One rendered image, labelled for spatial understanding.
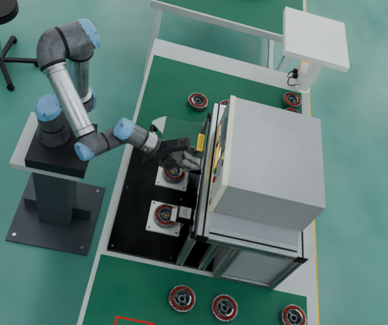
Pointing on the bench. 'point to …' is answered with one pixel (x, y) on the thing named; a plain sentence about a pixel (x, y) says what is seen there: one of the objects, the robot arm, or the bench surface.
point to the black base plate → (187, 199)
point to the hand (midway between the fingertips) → (198, 166)
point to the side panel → (255, 269)
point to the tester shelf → (257, 236)
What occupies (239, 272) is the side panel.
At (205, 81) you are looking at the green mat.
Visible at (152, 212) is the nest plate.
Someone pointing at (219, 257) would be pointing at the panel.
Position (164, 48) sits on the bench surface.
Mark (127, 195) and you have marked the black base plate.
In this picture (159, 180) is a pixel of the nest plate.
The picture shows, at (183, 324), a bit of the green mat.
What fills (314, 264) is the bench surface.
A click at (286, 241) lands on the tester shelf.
